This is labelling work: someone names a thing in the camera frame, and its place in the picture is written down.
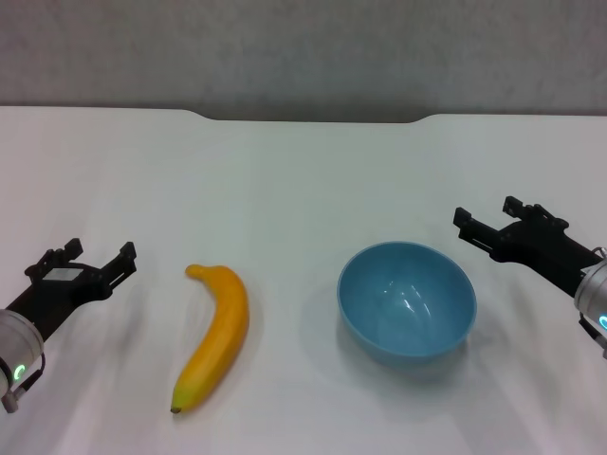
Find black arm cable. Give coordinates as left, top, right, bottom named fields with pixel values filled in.
left=1, top=350, right=47, bottom=414
left=578, top=316, right=607, bottom=360

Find blue bowl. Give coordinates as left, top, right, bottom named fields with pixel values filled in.
left=337, top=241, right=477, bottom=366

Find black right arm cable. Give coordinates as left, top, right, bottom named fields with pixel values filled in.
left=578, top=316, right=607, bottom=360

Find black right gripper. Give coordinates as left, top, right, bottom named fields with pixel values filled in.
left=453, top=195, right=599, bottom=300

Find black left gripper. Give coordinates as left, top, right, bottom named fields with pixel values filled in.
left=7, top=238, right=139, bottom=342

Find yellow banana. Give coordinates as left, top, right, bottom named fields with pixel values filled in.
left=170, top=264, right=251, bottom=415

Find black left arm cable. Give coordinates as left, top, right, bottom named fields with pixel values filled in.
left=1, top=350, right=47, bottom=414

